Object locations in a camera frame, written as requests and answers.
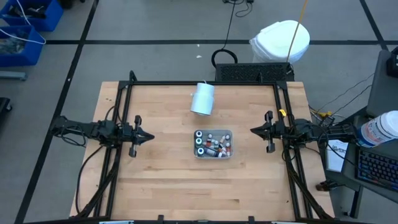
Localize black desk foot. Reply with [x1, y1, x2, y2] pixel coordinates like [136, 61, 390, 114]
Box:
[315, 180, 346, 192]

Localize black aluminium table frame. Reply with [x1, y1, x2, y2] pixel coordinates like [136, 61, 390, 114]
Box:
[70, 70, 336, 224]

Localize grey desk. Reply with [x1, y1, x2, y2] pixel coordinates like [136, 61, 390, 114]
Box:
[340, 49, 398, 205]

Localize black floor object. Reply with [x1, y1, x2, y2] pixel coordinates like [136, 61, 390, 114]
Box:
[0, 97, 13, 124]

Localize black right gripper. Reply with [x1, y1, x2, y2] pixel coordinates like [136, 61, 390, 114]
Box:
[250, 111, 298, 153]

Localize yellow rod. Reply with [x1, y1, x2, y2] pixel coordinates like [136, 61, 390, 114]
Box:
[285, 0, 309, 63]

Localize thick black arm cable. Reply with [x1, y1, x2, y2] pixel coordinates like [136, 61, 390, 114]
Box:
[75, 144, 105, 215]

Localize blue storage bin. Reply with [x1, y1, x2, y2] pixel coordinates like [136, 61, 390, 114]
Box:
[0, 25, 44, 68]
[0, 0, 65, 32]

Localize black backlit keyboard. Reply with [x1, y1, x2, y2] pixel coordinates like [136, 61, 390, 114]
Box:
[356, 147, 398, 192]

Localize black vented computer case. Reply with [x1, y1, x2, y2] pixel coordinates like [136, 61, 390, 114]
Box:
[215, 62, 295, 83]

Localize white printed paper sheet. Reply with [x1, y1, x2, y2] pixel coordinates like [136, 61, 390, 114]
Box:
[325, 136, 349, 173]

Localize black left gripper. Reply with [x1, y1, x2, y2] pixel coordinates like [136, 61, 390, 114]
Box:
[105, 115, 155, 157]

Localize black desk device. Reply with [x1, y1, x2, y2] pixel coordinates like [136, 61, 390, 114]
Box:
[386, 46, 398, 78]

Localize white lined waste bin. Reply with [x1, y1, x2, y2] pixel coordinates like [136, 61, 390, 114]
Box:
[249, 20, 311, 64]

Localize grey plastic tray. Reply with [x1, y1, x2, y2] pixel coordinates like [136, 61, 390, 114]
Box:
[193, 129, 234, 159]

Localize white wipes canister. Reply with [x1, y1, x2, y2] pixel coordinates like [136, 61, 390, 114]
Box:
[351, 110, 398, 149]

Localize white cable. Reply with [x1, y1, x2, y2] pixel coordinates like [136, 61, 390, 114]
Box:
[0, 0, 47, 45]

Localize grey floor bar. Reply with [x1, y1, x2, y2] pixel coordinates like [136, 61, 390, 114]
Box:
[0, 70, 27, 82]

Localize black looped floor cable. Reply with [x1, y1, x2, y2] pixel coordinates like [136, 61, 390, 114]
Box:
[211, 0, 239, 68]

